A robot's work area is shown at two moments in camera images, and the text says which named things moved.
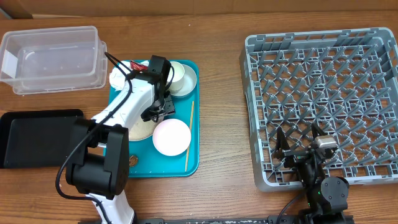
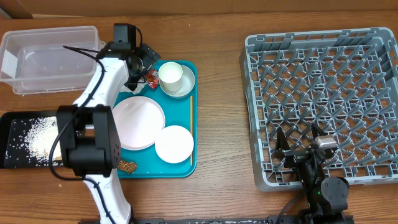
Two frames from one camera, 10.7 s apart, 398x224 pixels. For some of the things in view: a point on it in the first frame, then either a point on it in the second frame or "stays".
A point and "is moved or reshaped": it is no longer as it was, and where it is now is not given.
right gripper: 295,155 stays
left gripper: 169,107 to 150,55
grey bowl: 189,81 stays
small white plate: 171,137 is moved or reshaped
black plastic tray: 37,139 stays
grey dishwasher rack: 345,81 stays
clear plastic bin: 42,60 stays
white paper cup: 178,80 stays
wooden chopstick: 189,139 to 191,128
